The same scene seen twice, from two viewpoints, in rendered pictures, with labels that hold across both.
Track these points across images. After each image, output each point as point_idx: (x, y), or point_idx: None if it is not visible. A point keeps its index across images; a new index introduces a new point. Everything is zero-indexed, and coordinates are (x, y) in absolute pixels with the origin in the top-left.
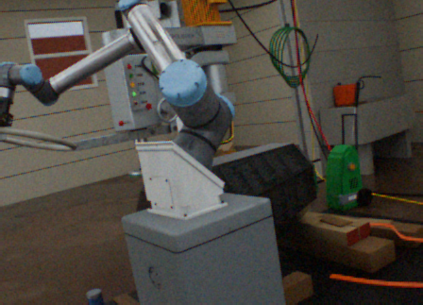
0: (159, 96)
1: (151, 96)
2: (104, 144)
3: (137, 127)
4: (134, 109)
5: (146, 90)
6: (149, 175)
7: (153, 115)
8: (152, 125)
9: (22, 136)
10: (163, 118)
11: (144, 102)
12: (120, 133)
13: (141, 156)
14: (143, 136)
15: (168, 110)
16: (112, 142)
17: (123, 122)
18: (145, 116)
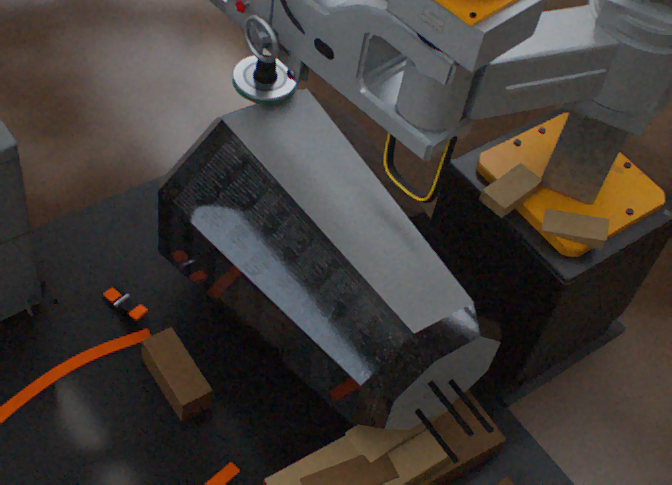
0: (276, 8)
1: None
2: None
3: (229, 16)
4: None
5: None
6: None
7: (255, 24)
8: (251, 34)
9: None
10: (248, 43)
11: None
12: (223, 0)
13: None
14: (252, 36)
15: (255, 39)
16: (211, 0)
17: None
18: (244, 14)
